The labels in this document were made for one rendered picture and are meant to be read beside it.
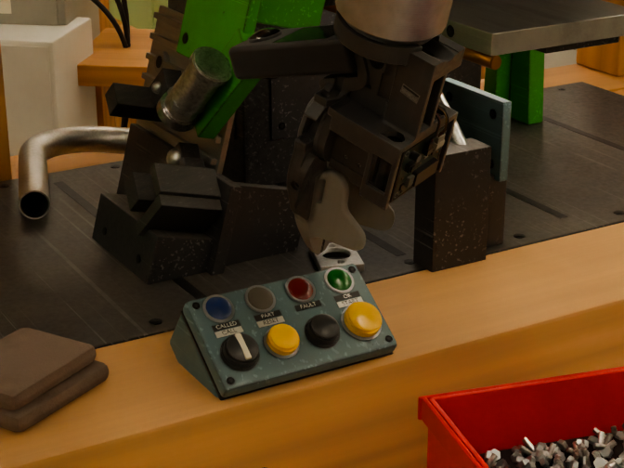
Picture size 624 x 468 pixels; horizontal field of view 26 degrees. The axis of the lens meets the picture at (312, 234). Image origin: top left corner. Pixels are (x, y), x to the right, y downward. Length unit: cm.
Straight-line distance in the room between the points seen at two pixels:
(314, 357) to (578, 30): 35
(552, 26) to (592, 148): 47
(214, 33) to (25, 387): 39
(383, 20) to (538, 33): 26
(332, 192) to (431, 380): 19
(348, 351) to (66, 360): 21
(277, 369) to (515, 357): 22
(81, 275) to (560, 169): 55
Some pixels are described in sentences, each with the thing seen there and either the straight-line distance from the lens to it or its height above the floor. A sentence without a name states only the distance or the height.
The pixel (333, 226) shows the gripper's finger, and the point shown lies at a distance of 98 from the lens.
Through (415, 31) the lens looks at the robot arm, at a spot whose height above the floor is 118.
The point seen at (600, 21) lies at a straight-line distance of 114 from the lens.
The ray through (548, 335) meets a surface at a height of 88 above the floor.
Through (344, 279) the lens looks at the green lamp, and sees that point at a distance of 105.
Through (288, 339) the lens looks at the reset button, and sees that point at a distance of 100.
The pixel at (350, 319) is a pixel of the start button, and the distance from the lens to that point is 103.
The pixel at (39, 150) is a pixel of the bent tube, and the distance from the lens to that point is 146.
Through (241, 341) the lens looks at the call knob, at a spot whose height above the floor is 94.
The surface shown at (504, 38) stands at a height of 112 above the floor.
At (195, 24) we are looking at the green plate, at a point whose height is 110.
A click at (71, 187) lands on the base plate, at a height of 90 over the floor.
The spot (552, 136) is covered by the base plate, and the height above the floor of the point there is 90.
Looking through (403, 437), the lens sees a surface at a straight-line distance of 108.
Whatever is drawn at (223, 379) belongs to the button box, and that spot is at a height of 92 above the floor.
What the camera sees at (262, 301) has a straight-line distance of 102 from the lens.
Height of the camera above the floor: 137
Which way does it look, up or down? 22 degrees down
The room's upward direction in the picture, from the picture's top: straight up
